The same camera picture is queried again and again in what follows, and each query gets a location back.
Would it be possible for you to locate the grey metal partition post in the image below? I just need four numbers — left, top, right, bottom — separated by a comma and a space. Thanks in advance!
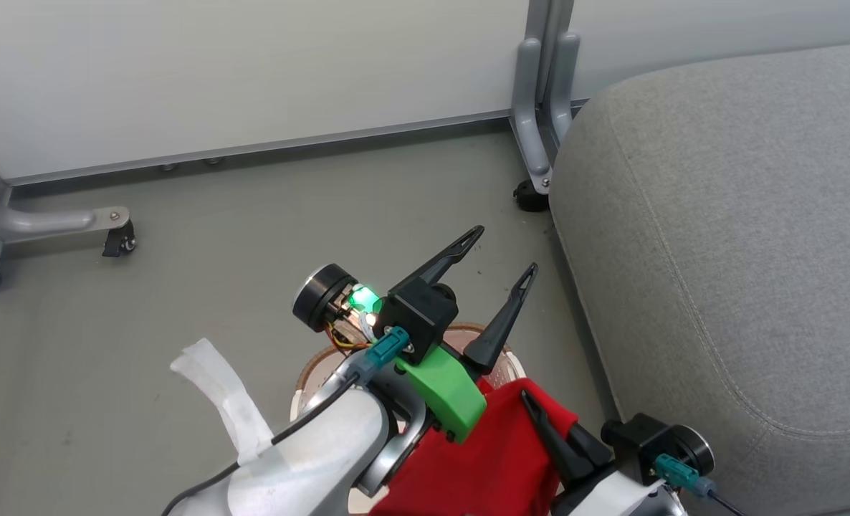
510, 0, 582, 196

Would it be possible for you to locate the red clothing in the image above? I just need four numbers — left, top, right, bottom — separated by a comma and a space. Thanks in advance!
368, 377, 581, 516

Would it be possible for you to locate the grey fabric sofa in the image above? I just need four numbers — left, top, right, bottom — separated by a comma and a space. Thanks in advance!
548, 40, 850, 516

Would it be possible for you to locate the grey aluminium partition rail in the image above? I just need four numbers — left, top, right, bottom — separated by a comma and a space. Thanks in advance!
6, 99, 589, 188

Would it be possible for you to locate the grey metal partition foot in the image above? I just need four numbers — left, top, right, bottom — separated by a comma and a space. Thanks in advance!
0, 140, 132, 257

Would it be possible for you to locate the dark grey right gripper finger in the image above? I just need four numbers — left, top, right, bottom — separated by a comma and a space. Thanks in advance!
567, 421, 614, 468
520, 389, 582, 489

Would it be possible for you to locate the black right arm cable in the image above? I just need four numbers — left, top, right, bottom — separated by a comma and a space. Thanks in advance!
705, 484, 748, 516

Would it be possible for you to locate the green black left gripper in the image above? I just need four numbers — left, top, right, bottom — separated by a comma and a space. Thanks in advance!
378, 225, 540, 444

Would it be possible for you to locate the round white brown laundry basket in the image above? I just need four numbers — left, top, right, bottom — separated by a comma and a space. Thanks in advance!
289, 322, 527, 516

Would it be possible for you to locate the black caster wheel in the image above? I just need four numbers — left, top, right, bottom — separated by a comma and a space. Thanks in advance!
102, 219, 138, 259

